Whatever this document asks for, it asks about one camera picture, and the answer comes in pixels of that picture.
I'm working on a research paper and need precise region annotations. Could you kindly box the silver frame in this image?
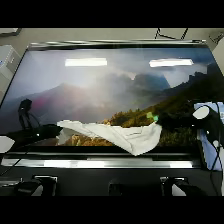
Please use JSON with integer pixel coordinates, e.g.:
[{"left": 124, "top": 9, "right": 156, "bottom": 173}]
[{"left": 0, "top": 39, "right": 209, "bottom": 197}]

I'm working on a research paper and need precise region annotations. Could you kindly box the black cable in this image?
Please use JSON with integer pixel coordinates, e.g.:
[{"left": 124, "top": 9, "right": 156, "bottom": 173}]
[{"left": 207, "top": 101, "right": 224, "bottom": 196}]

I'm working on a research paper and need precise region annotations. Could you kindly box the white garment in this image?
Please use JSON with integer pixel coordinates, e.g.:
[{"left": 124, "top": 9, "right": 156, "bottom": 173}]
[{"left": 55, "top": 119, "right": 164, "bottom": 157}]

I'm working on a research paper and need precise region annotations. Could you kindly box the light blue garment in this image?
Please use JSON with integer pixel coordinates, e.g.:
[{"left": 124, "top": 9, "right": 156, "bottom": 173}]
[{"left": 193, "top": 101, "right": 224, "bottom": 172}]

